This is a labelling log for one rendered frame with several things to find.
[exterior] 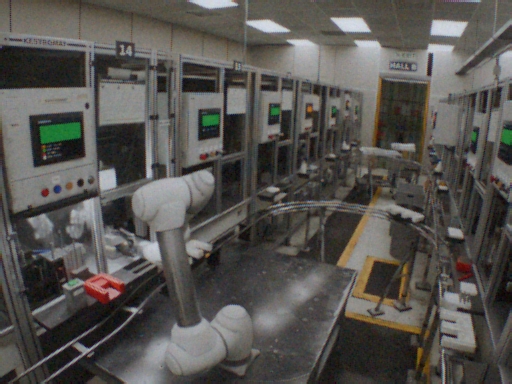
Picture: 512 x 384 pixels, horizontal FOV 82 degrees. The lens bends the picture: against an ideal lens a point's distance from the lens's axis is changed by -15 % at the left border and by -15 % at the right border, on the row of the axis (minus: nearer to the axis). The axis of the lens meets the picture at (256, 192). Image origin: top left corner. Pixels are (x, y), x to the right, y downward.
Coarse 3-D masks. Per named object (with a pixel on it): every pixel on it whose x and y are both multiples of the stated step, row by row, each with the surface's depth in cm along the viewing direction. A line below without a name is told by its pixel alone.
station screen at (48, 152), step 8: (40, 120) 116; (48, 120) 119; (56, 120) 122; (64, 120) 125; (72, 120) 129; (80, 120) 132; (40, 128) 116; (80, 128) 133; (40, 136) 117; (40, 144) 117; (48, 144) 121; (56, 144) 124; (64, 144) 127; (72, 144) 131; (80, 144) 135; (40, 152) 118; (48, 152) 121; (56, 152) 125; (64, 152) 128; (72, 152) 132; (80, 152) 135
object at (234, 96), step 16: (192, 80) 205; (208, 80) 220; (224, 80) 238; (240, 80) 258; (224, 96) 241; (240, 96) 261; (224, 112) 245; (240, 112) 265; (224, 128) 249; (240, 128) 271; (224, 144) 253; (240, 144) 275; (240, 160) 304; (224, 176) 315; (240, 176) 307; (208, 208) 247; (192, 224) 231
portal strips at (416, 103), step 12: (396, 84) 833; (420, 84) 806; (396, 96) 840; (408, 96) 827; (420, 96) 813; (384, 108) 860; (396, 108) 848; (408, 108) 834; (420, 108) 820; (384, 120) 868; (396, 120) 855; (408, 120) 841; (420, 120) 827; (384, 132) 875; (408, 132) 849; (420, 132) 834; (384, 144) 883; (420, 144) 841; (408, 156) 862; (384, 168) 900
